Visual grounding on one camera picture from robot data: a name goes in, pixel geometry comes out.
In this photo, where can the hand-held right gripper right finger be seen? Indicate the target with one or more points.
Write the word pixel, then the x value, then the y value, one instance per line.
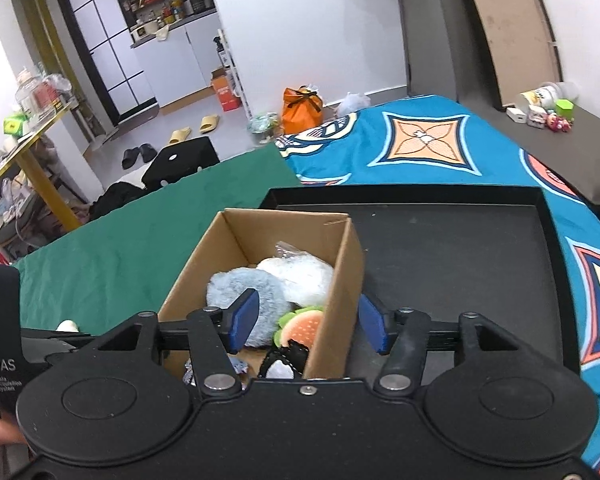
pixel 372 325

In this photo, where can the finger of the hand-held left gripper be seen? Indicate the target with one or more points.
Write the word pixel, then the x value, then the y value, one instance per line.
pixel 55 334

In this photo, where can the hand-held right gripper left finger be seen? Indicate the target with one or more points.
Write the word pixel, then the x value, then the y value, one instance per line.
pixel 244 320

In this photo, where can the white bone plush toy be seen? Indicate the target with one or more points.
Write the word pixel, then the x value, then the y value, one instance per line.
pixel 68 325

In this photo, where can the light blue fluffy plush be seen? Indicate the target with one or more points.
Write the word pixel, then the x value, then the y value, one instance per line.
pixel 240 282

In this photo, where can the blue patterned soft toy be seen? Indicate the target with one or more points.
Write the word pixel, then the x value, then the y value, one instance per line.
pixel 240 372

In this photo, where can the brown cardboard box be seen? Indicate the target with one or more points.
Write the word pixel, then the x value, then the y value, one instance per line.
pixel 345 280

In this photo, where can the black and white plush toy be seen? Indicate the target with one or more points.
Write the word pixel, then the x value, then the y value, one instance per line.
pixel 282 365

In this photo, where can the watermelon slice plush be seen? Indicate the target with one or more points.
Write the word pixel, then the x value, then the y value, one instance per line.
pixel 305 327

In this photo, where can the white fluffy plush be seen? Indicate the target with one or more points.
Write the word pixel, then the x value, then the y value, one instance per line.
pixel 300 275

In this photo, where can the large black tray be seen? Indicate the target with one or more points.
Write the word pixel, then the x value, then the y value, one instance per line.
pixel 455 260

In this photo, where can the green blanket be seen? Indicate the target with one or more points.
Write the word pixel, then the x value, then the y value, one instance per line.
pixel 155 230

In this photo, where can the chair with piled stuff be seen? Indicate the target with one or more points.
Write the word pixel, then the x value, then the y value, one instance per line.
pixel 10 205

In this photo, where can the yellow table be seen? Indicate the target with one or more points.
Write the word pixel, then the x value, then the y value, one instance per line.
pixel 45 185

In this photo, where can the black clothes pile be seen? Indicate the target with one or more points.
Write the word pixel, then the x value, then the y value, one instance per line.
pixel 117 197

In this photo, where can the black dice stool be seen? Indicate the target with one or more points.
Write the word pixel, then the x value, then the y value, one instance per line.
pixel 180 162

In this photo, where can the blue patterned blanket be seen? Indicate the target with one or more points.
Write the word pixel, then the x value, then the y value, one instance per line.
pixel 430 145

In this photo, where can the black slipper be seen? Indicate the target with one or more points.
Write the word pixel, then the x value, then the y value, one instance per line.
pixel 130 158
pixel 148 153

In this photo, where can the floral plastic bag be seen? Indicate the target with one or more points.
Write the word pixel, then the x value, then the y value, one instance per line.
pixel 265 124

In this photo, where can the green box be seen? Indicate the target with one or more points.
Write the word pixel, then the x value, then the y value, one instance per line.
pixel 15 124

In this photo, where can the orange bag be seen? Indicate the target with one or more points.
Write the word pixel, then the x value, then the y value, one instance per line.
pixel 301 112

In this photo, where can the clear plastic bag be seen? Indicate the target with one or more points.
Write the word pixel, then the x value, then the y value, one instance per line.
pixel 352 104

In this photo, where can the orange cardboard box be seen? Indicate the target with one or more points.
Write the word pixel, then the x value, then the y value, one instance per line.
pixel 226 91

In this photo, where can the glass jar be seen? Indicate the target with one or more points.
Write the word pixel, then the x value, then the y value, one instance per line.
pixel 27 92

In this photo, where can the white narrow rack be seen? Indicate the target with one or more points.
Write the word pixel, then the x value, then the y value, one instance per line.
pixel 230 70

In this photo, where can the small white box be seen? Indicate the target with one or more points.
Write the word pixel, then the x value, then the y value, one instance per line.
pixel 516 115

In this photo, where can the white kitchen cabinet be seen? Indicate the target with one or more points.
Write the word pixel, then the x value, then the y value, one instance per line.
pixel 180 65

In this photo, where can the grey mattress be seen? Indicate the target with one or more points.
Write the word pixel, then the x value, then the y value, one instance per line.
pixel 580 160

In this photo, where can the red and white small toy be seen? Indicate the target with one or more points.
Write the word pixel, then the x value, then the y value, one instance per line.
pixel 558 122

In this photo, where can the large plastic cup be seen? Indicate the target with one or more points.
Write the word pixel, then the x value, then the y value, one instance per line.
pixel 545 95

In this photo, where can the small green container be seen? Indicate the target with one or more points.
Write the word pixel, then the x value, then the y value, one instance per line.
pixel 564 109

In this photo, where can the black framed sliding door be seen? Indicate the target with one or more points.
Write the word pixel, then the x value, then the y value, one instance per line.
pixel 107 45

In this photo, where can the white cloth on counter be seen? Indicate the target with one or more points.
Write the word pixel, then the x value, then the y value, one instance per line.
pixel 163 32

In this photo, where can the grey leaning board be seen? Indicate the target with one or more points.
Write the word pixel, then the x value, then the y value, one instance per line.
pixel 425 30

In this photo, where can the white countertop appliance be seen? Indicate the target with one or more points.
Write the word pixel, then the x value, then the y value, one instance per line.
pixel 142 32

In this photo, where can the brown framed board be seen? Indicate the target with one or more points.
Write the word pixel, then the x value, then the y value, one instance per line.
pixel 515 25

